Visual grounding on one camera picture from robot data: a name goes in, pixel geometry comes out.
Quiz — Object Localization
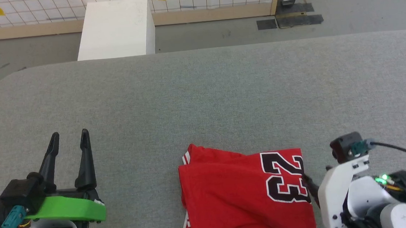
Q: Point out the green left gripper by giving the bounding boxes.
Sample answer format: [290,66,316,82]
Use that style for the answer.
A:
[18,127,108,228]

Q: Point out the white box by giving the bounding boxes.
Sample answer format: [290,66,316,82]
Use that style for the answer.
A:
[73,0,158,61]

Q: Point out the small black floor mat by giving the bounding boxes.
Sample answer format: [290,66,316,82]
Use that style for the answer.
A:
[256,18,278,31]

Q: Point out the red basketball jersey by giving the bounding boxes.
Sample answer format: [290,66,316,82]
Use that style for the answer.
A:
[174,134,318,228]

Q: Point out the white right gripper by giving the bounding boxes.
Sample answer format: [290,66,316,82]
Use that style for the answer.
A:
[301,154,376,228]

